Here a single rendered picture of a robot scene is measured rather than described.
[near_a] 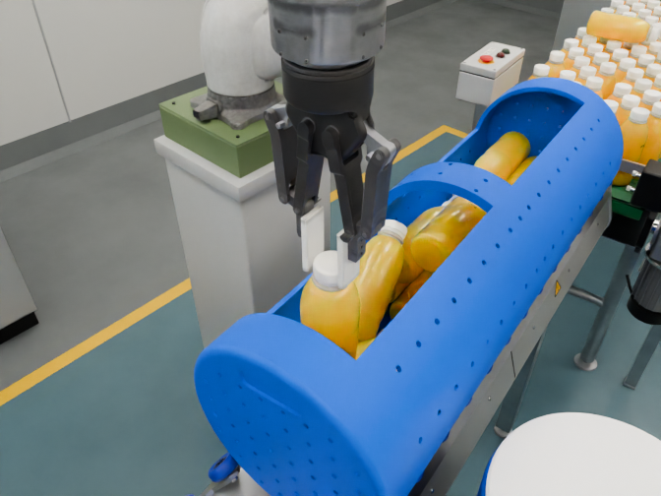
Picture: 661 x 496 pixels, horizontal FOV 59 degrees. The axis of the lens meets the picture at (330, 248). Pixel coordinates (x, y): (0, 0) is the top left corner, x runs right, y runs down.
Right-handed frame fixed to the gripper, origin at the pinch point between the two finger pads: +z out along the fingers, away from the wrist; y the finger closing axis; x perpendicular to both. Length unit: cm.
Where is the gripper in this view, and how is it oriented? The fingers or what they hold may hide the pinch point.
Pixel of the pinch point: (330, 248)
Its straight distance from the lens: 59.1
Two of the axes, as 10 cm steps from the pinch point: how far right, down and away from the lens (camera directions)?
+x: 5.9, -5.2, 6.1
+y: 8.0, 3.7, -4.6
